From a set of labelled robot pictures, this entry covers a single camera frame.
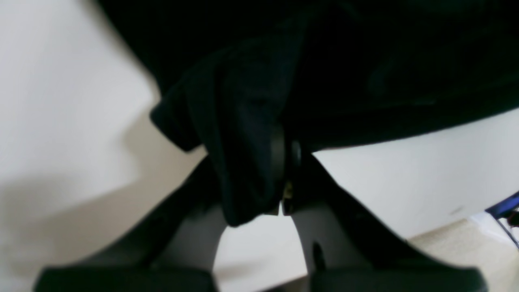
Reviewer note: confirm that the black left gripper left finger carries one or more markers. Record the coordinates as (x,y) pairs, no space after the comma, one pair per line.
(172,249)

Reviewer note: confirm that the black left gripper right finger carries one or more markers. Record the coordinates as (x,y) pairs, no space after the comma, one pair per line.
(345,247)

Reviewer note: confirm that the black t-shirt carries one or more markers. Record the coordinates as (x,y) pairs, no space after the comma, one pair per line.
(332,72)

